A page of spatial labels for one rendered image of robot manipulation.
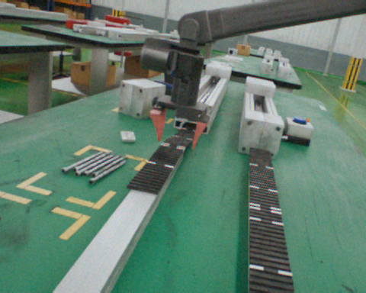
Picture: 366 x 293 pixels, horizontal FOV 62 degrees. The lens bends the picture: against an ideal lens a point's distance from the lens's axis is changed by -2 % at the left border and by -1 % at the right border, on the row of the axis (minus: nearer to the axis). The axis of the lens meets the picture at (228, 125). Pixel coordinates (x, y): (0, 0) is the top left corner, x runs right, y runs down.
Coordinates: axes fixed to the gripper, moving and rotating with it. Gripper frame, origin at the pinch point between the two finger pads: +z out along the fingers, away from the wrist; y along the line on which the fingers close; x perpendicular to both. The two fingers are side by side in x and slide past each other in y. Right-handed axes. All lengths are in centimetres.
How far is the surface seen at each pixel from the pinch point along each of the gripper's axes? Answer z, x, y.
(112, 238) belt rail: 0.2, 34.4, -0.1
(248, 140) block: -0.8, -9.3, -16.4
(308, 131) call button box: -1.8, -26.3, -34.7
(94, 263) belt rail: 0.2, 38.7, 0.0
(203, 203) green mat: 3.2, 17.7, -9.4
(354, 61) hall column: -19, -977, -364
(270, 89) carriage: -8, -50, -23
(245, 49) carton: -7, -403, -10
